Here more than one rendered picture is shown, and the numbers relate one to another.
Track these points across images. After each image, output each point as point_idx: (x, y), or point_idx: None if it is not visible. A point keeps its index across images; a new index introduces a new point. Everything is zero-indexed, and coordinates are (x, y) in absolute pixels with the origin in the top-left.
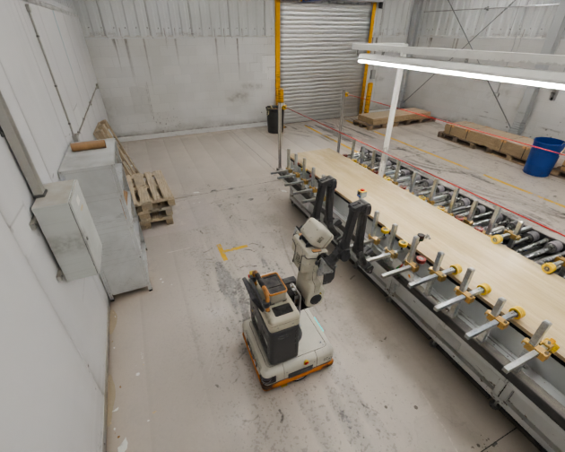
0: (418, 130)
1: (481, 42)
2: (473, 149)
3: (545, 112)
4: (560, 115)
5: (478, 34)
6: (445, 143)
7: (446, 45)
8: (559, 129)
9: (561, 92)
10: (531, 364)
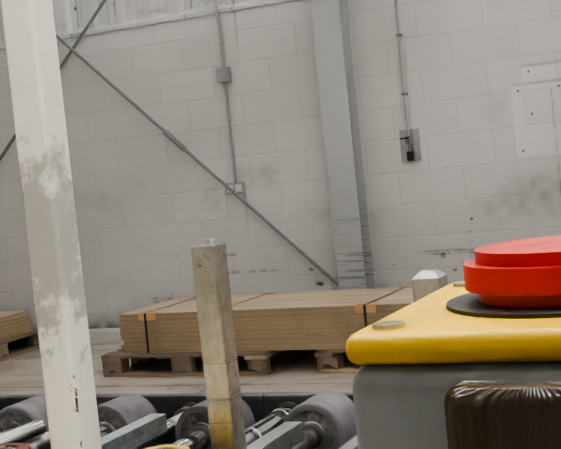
0: (14, 379)
1: (112, 43)
2: (269, 376)
3: (414, 202)
4: (459, 198)
5: (93, 21)
6: (156, 387)
7: None
8: (479, 241)
9: (428, 132)
10: None
